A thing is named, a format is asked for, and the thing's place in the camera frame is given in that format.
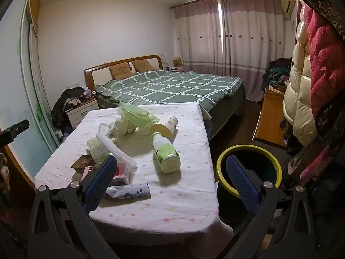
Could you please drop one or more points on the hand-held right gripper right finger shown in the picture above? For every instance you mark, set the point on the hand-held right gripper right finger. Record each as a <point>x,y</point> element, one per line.
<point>242,183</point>

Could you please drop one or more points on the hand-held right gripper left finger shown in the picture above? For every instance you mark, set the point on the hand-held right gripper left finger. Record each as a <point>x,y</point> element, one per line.
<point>101,178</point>

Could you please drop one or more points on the yellow rimmed dark trash bin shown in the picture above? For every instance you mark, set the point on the yellow rimmed dark trash bin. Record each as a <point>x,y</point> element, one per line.
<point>258,164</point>

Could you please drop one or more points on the small metal tin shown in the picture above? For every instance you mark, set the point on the small metal tin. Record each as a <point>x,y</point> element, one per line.
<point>80,163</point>

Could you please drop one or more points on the white foam wrap strip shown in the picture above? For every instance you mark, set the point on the white foam wrap strip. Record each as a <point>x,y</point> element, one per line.
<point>118,153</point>

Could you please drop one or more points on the white squeeze tube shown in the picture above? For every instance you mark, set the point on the white squeeze tube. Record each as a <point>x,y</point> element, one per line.
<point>129,190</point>

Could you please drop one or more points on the green tissue box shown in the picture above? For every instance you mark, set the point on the green tissue box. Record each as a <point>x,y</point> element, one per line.
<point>95,147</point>

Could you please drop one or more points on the white labelled jar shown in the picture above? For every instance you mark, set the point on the white labelled jar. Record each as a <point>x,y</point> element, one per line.
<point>125,128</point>

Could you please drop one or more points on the small white bottle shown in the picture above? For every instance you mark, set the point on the small white bottle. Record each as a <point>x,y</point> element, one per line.
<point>146,131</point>

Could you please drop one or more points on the green label plastic bottle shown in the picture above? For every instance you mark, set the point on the green label plastic bottle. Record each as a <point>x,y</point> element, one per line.
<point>165,153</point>

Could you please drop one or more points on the green plastic bag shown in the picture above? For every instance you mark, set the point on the green plastic bag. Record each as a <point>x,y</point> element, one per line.
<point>134,114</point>

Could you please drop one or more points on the white patterned paper cup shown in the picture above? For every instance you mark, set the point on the white patterned paper cup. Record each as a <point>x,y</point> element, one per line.
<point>168,125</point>

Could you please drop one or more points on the sliding door wardrobe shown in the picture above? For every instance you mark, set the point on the sliding door wardrobe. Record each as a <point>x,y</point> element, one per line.
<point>16,86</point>

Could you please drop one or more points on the dark clothes heap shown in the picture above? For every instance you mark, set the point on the dark clothes heap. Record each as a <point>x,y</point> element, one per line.
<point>62,108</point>

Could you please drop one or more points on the clear plastic bag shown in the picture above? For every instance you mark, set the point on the clear plastic bag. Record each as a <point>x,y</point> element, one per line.
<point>299,159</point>

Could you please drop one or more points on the white wooden nightstand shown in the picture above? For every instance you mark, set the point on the white wooden nightstand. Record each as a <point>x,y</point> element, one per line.
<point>80,113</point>

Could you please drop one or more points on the wooden desk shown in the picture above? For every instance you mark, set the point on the wooden desk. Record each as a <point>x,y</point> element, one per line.
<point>269,118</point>

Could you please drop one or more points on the wooden bed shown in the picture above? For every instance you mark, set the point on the wooden bed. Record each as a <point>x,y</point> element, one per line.
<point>91,72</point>

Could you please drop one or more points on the brown bear pillow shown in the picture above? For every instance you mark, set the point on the brown bear pillow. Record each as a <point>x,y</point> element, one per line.
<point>142,65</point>
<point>121,70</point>

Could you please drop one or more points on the green checked duvet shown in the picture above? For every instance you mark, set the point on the green checked duvet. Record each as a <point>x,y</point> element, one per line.
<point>167,86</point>

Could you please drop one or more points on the pile of clothes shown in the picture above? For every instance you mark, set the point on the pile of clothes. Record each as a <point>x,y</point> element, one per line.
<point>277,72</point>

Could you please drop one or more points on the pink white curtain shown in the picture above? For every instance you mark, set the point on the pink white curtain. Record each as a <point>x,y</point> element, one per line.
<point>199,37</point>
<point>253,48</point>

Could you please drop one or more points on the small cardboard box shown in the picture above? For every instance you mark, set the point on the small cardboard box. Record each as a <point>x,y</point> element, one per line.
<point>177,62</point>

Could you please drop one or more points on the red quilted jacket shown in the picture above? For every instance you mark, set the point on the red quilted jacket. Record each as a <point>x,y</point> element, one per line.
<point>323,59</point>

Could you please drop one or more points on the leopard print scarf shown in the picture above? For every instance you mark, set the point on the leopard print scarf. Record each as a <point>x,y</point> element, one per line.
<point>326,8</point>

